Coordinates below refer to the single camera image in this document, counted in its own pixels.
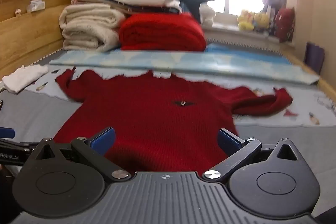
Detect cream folded blanket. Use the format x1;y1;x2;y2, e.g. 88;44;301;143
58;4;126;52

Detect light blue patterned quilt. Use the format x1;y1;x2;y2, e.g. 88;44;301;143
49;43;321;85

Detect red cushion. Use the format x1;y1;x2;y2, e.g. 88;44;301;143
274;7;296;43

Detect clear tissue packet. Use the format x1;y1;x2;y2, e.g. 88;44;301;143
26;0;46;13

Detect purple board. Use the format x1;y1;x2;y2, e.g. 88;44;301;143
304;42;325;75

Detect white windowsill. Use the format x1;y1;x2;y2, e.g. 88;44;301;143
202;27;294;52

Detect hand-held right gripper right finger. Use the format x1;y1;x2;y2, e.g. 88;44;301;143
202;128;300;184

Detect red knit sweater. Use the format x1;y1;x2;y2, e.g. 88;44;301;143
55;69;293;174

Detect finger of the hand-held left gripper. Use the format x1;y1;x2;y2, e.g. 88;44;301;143
0;127;15;138

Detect wooden bed frame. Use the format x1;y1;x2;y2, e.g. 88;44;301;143
0;0;336;98

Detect small white cloth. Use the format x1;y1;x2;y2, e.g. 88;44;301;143
2;65;49;94

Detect white plush toy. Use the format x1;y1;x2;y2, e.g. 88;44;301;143
199;4;216;26

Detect red folded blanket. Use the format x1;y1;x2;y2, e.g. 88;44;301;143
119;13;206;51

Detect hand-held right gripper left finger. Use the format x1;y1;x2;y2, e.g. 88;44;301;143
33;126;132;183

